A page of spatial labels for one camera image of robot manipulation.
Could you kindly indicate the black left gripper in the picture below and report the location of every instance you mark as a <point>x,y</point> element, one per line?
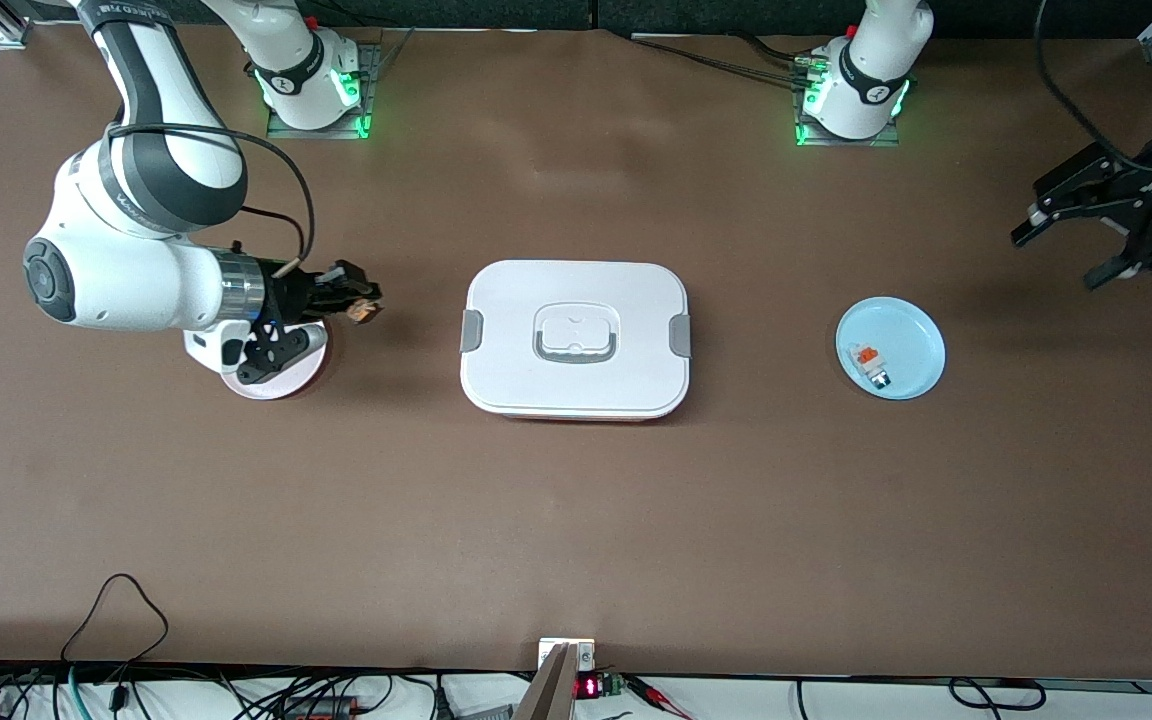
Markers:
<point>1151,196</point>

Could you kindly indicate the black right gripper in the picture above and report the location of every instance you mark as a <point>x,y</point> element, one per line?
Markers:
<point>288,295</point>

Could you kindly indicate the orange and black switch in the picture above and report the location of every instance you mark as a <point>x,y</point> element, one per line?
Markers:
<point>364,312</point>

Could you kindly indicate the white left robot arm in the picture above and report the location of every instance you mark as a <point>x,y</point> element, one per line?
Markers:
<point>866,70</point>

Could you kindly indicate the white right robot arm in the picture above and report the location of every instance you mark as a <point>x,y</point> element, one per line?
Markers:
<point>136,280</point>

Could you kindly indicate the pink round plate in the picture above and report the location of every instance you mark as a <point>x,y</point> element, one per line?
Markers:
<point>276,389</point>

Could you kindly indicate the light blue round plate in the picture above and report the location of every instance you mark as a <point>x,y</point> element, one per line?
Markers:
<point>911,350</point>

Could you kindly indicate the orange black connector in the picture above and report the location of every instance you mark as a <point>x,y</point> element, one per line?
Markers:
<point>321,710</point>

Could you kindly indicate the red digit display board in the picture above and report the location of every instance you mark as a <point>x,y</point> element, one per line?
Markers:
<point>591,687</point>

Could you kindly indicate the red clip leads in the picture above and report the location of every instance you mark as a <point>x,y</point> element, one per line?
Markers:
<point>651,688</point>

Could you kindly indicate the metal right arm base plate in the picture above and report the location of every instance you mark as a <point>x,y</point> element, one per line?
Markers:
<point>368,90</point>

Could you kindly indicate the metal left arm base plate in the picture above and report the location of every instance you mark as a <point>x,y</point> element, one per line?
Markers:
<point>891,138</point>

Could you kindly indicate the white and orange switch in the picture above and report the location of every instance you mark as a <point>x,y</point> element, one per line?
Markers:
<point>869,364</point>

